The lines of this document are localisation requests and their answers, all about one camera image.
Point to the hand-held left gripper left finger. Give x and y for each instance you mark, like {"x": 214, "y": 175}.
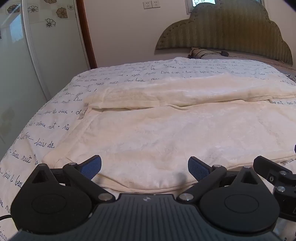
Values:
{"x": 92, "y": 167}

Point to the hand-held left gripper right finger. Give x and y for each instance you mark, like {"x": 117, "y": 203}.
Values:
{"x": 197, "y": 168}

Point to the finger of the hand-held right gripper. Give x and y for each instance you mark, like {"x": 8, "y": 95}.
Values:
{"x": 268, "y": 168}

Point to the cream fleece pants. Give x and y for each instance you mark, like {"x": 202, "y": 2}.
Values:
{"x": 175, "y": 136}

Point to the white script-printed bedspread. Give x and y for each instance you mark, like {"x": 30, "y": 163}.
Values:
{"x": 57, "y": 111}

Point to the dark striped cloth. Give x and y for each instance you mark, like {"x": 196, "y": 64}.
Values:
{"x": 291, "y": 77}

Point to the grey striped pillow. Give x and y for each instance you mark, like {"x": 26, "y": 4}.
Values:
{"x": 245, "y": 57}

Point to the white floral wardrobe door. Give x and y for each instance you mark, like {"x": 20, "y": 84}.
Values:
{"x": 34, "y": 58}

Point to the green padded headboard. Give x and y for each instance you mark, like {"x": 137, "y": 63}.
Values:
{"x": 222, "y": 27}

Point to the window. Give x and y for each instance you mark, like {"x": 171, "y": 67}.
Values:
{"x": 203, "y": 1}

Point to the brown wooden door frame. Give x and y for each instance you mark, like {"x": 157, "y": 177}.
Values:
{"x": 87, "y": 34}

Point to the white wall socket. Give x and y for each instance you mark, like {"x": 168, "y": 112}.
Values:
{"x": 155, "y": 3}
{"x": 147, "y": 4}

